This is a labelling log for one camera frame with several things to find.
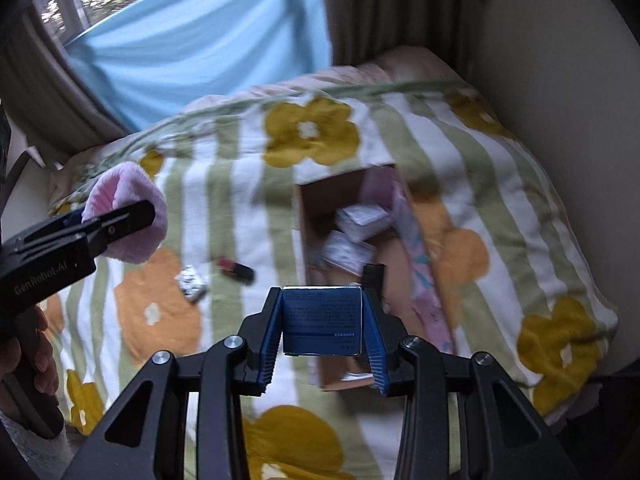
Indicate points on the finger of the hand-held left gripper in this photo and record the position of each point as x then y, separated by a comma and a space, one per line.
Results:
125, 220
45, 230

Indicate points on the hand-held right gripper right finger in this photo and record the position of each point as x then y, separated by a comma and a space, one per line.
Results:
375, 345

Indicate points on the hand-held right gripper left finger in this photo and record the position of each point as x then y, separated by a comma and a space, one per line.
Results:
272, 340

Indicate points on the floral striped blanket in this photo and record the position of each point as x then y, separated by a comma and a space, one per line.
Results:
500, 200

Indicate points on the black and white patterned packet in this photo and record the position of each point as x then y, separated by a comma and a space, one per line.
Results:
192, 285

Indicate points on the red and black lipstick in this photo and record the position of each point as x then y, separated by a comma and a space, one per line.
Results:
237, 270

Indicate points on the small blue box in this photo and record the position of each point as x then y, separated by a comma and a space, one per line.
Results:
322, 320

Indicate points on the light blue cloth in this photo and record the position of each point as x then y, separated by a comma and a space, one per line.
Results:
200, 45

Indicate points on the person's left hand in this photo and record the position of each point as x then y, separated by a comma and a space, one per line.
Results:
42, 360

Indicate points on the pink plush scrunchie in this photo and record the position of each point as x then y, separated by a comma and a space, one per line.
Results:
140, 185

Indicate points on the pink printed cardboard box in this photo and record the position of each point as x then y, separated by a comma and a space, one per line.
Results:
325, 200

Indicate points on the labelled clear plastic case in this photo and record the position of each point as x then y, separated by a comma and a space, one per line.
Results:
347, 252

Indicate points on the brown curtain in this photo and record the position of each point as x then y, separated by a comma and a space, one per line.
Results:
400, 10
50, 90

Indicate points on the person's left forearm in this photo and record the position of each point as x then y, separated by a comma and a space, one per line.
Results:
30, 455

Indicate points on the clear case with white picks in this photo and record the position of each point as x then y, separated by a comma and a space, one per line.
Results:
362, 220

